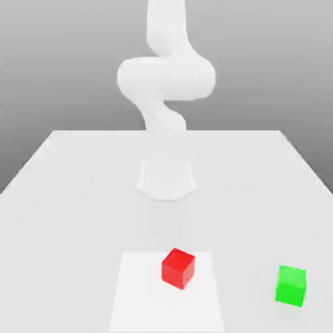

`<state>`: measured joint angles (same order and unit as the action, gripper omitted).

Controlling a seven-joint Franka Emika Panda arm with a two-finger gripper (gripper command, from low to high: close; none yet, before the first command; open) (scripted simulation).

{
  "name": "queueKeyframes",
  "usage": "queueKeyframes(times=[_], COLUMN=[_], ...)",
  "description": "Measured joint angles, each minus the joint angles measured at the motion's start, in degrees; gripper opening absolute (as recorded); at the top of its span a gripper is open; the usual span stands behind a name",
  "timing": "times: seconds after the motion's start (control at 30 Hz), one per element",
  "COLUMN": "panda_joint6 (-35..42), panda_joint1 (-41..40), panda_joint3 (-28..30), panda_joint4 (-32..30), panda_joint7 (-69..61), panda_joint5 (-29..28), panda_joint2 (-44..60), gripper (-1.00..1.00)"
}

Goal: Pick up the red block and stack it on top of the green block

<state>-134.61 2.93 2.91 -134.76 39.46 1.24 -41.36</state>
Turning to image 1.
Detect small red cube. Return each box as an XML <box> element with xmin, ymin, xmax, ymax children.
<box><xmin>161</xmin><ymin>247</ymin><xmax>196</xmax><ymax>291</ymax></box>

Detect small green cube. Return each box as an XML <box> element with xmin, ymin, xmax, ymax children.
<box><xmin>275</xmin><ymin>265</ymin><xmax>307</xmax><ymax>308</ymax></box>

